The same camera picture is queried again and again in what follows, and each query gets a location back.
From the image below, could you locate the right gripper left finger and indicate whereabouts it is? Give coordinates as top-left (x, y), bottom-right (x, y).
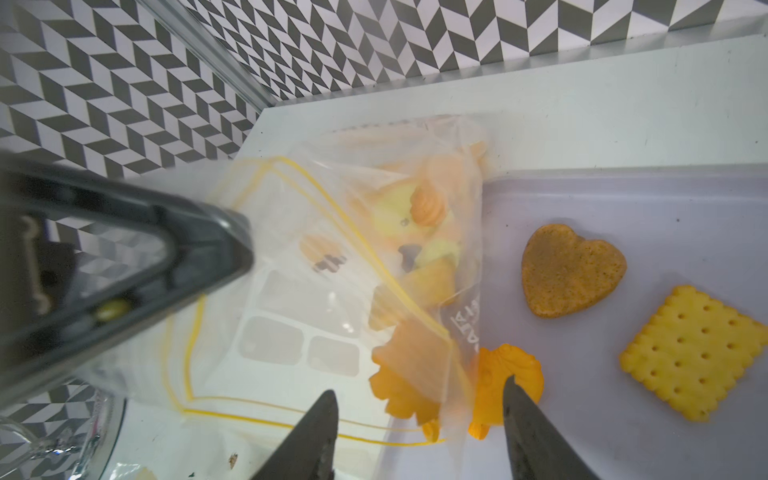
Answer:
top-left (251, 390), bottom-right (339, 480)

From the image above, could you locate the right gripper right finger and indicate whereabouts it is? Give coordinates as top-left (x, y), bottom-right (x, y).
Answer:
top-left (503, 376), bottom-right (599, 480)

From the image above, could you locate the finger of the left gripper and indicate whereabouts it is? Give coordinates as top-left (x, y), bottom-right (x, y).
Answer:
top-left (1, 152), bottom-right (255, 406)

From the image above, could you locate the orange fish shaped cookie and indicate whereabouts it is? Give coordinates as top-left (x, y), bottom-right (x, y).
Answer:
top-left (468, 344), bottom-right (545, 440)

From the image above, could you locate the duck print bag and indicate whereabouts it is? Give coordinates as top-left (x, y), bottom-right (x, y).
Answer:
top-left (81, 115), bottom-right (489, 445)

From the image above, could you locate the lavender plastic tray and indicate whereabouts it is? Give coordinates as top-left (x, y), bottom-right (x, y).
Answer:
top-left (480, 166), bottom-right (767, 479)

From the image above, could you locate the brown heart cookie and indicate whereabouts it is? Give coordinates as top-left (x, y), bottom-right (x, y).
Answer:
top-left (521, 224), bottom-right (627, 318)

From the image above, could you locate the yellow square cookie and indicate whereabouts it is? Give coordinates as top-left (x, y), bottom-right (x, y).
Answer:
top-left (619, 285), bottom-right (767, 422)

